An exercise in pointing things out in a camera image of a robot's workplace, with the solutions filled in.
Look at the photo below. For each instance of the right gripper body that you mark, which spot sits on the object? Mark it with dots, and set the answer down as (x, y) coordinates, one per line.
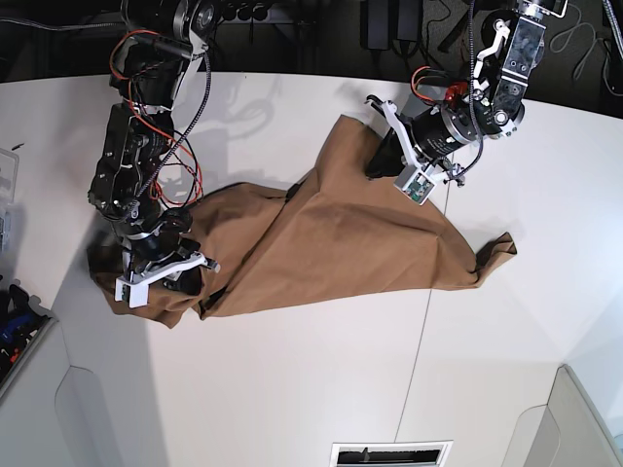
(167, 254)

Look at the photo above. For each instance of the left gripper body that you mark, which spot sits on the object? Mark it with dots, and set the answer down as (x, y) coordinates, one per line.
(433, 135)

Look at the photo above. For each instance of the brown t-shirt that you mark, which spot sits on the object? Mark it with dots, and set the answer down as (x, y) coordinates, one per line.
(335, 235)

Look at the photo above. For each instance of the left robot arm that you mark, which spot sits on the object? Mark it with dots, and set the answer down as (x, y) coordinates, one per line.
(501, 58)

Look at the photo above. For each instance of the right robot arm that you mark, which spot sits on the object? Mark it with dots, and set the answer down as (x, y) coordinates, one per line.
(165, 45)

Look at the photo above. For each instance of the grey tool bin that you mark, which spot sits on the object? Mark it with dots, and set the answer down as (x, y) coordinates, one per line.
(22, 329)

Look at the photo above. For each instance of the clear plastic box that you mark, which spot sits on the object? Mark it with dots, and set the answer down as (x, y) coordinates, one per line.
(10, 215)

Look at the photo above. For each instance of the white slotted vent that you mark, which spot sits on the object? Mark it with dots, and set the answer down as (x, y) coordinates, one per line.
(413, 454)

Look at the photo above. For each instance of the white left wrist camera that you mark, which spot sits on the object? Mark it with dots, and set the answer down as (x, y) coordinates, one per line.
(414, 184)

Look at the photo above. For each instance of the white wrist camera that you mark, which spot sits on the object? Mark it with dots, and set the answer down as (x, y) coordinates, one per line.
(414, 184)
(132, 294)

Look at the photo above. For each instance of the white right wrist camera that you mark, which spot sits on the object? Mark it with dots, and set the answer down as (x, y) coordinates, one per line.
(132, 294)

